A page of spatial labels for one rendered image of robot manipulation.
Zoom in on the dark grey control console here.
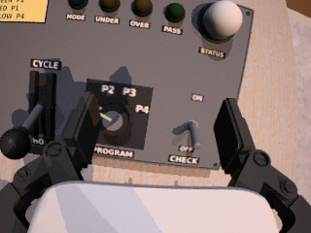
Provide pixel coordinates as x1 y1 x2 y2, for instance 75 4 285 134
0 0 255 171

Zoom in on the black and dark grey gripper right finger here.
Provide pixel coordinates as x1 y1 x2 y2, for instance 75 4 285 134
214 98 311 233

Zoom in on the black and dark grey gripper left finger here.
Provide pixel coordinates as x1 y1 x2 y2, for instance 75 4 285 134
0 91 102 233

